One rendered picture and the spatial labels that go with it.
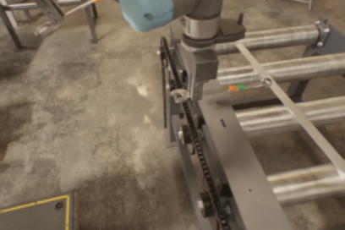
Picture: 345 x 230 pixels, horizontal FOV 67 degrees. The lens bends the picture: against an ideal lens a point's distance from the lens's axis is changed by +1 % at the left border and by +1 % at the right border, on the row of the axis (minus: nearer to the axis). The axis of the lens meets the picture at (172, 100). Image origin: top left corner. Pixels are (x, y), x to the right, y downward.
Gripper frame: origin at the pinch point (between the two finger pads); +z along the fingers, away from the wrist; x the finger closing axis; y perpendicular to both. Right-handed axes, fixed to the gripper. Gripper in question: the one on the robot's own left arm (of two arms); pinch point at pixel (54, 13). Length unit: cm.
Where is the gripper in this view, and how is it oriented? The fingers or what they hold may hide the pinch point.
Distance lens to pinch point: 72.5
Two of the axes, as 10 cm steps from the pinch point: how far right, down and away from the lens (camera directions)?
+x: -1.1, -6.1, 7.8
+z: 4.2, 6.9, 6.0
